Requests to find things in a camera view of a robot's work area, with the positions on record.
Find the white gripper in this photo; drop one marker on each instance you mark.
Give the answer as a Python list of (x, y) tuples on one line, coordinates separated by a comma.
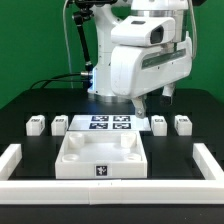
[(136, 71)]

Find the white square table top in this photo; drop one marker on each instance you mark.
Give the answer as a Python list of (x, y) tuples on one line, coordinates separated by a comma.
[(101, 155)]

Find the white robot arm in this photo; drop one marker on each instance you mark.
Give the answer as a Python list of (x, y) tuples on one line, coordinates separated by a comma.
[(105, 20)]

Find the white U-shaped obstacle fence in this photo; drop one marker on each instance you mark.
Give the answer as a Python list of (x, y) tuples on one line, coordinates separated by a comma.
[(209, 190)]

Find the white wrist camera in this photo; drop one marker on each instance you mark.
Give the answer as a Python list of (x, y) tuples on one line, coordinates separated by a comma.
[(144, 31)]

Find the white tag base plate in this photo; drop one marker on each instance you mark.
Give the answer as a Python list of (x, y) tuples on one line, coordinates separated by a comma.
[(109, 122)]

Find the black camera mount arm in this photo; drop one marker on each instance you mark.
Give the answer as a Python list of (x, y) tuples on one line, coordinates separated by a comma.
[(85, 14)]

